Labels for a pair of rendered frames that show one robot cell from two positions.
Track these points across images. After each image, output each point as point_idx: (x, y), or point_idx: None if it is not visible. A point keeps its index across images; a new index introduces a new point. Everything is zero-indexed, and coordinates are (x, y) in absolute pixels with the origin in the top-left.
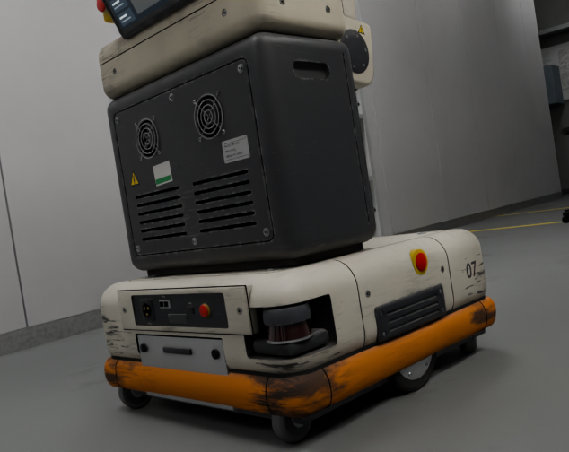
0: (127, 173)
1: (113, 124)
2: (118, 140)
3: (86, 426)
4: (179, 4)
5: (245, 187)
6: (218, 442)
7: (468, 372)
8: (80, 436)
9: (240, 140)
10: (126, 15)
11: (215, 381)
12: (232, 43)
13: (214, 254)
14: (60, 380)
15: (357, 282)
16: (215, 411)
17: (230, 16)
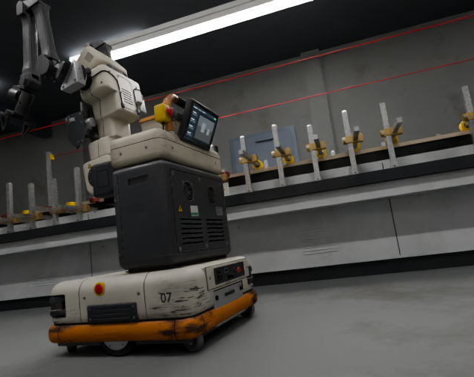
0: (176, 203)
1: (169, 173)
2: (172, 183)
3: (227, 351)
4: (205, 148)
5: (221, 226)
6: (250, 323)
7: None
8: (244, 345)
9: (220, 208)
10: (190, 133)
11: (242, 299)
12: (211, 173)
13: (213, 251)
14: None
15: None
16: (211, 333)
17: (217, 165)
